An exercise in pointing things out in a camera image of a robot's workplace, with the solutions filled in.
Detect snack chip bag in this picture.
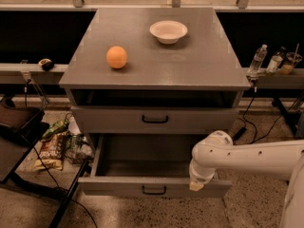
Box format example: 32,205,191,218
33,132,67,170

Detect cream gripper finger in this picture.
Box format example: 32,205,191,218
189,180,204,192

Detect grey drawer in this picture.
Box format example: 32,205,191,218
71,106,238,134
79,134,232,198

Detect small labelled bottle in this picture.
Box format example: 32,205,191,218
265,47,286,75

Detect green snack bag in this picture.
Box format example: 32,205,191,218
42,120,68,141

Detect clear plastic water bottle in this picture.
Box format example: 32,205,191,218
248,44,268,78

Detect black yellow tape measure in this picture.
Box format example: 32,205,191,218
38,58,54,71

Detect plastic cup with straw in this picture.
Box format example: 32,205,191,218
280,45,303,75

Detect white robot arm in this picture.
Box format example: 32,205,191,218
189,130,304,228

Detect grey top drawer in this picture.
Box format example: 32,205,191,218
71,106,238,134

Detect black floor cable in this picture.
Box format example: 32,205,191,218
31,145,99,228

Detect orange fruit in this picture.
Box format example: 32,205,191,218
106,46,127,69

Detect grey drawer cabinet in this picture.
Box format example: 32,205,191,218
60,8,249,144

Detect white bowl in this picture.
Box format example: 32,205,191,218
149,20,188,45

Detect black stand with tray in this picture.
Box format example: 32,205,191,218
0,97,89,228

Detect black power cable with adapter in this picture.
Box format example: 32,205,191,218
231,79,286,144

